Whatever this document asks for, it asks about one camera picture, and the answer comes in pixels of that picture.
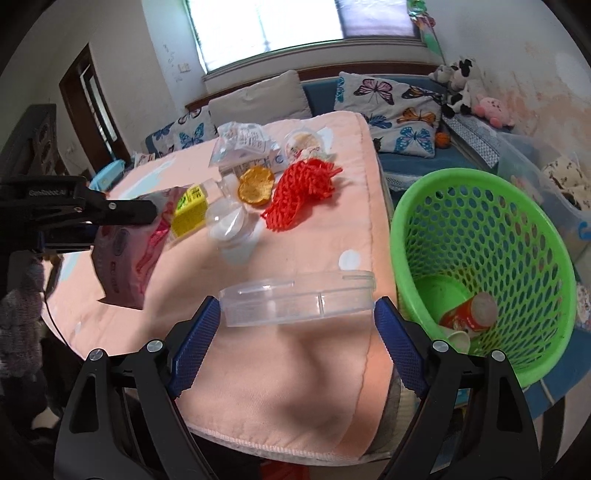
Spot blue and white milk carton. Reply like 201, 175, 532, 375
217, 148, 284, 180

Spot dark wooden door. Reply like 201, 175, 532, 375
59, 44, 132, 163

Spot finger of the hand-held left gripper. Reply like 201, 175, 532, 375
84, 182, 158, 228

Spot large butterfly print pillow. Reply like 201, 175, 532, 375
337, 71, 448, 158

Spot black and white cow plush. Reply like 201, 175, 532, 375
441, 58, 482, 118

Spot clear plastic cup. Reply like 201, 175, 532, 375
205, 200, 265, 266

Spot clear plastic storage bin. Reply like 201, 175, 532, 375
496, 134, 591, 252

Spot small white cup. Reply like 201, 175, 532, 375
444, 328, 472, 354

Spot cream patterned cloth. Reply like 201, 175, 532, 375
540, 154, 591, 208

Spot peach blanket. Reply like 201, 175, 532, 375
46, 111, 399, 467

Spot beige pillow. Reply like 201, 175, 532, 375
208, 70, 314, 134

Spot window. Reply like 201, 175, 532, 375
187, 0, 426, 75

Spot blue sofa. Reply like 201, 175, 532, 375
145, 76, 509, 197

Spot colourful hanging decoration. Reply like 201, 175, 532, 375
406, 0, 445, 63

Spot pink plush toy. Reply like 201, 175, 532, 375
471, 95, 516, 129

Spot green plastic basket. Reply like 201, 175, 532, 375
390, 168, 577, 388

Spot grey patterned folded cloth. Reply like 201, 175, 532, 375
442, 113, 503, 169

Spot round pudding cup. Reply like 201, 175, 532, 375
283, 128, 335, 162

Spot orange round snack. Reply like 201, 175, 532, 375
237, 167, 276, 207

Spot red paper cup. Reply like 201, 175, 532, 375
438, 292, 499, 335

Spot black cable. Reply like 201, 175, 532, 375
42, 272, 81, 354

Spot clear plastic bag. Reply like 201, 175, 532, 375
209, 121, 280, 169

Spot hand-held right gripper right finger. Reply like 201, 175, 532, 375
373, 296, 543, 480

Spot pink snack packet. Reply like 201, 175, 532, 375
91, 187, 186, 310

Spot small butterfly print pillow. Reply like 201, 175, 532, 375
147, 108, 218, 158

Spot clear round plastic container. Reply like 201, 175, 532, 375
218, 271, 377, 328

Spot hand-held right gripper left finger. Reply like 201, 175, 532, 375
53, 295, 223, 480

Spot red foam fruit net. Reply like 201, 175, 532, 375
261, 158, 345, 233

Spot turquoise plastic box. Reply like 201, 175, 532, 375
90, 159, 125, 191

